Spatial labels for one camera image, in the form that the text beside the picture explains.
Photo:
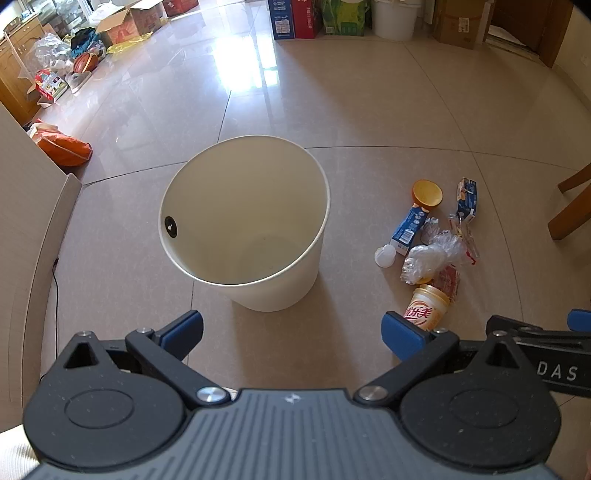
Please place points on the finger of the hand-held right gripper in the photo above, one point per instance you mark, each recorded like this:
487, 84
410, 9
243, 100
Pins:
581, 320
524, 328

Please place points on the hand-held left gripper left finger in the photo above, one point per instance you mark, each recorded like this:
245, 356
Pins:
184, 328

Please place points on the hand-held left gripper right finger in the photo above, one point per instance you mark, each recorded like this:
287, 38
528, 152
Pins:
400, 334

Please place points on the yellow milk tea cup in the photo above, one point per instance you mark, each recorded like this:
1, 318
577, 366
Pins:
427, 307

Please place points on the red snack wrapper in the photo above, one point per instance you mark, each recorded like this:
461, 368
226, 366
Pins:
449, 281

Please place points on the clear plastic bag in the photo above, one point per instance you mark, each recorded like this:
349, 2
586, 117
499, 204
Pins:
431, 258

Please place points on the blue milk carton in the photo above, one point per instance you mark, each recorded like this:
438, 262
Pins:
408, 230

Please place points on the white trash bin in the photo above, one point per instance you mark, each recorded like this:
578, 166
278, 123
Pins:
258, 207

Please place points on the small white lid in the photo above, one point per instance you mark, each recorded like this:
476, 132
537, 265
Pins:
385, 256

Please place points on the clear wrapper with red strip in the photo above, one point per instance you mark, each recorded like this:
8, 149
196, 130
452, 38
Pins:
469, 241

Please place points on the crushed blue carton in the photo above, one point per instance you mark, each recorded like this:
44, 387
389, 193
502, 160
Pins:
466, 196

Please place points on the white board panel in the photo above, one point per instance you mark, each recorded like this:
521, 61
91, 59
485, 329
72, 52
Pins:
27, 230

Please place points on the white cloth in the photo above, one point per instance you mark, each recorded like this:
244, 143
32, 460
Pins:
14, 454

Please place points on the orange bag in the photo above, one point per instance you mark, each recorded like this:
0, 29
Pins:
62, 145

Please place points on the grey shoe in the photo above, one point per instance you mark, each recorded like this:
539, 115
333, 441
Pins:
76, 81

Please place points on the colourful printed box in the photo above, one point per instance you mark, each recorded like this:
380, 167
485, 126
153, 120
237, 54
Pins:
46, 85

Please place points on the basketball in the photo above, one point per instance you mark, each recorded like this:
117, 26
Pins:
85, 62

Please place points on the yellow plastic bag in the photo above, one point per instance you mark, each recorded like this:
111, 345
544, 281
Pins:
129, 44

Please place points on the wooden door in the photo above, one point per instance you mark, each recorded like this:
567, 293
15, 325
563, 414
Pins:
545, 27

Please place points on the wooden cabinet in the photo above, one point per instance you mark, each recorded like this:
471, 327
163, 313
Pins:
18, 78

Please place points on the dark clothes pile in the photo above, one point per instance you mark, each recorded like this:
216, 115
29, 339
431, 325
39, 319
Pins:
85, 39

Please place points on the brown cardboard box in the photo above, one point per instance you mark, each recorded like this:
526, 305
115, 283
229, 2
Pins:
457, 27

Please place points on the clear plastic bags pile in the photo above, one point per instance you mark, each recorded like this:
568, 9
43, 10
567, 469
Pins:
51, 50

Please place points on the open cardboard box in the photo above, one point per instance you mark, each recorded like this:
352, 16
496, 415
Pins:
115, 27

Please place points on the white plastic bucket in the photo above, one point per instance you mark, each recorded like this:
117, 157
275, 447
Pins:
395, 21

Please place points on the cardboard box with red print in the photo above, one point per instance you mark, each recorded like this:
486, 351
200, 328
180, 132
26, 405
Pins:
147, 16

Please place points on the green carton box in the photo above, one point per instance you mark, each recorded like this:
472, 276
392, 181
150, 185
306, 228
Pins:
346, 18

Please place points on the blue and red carton box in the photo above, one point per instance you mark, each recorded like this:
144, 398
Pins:
293, 18

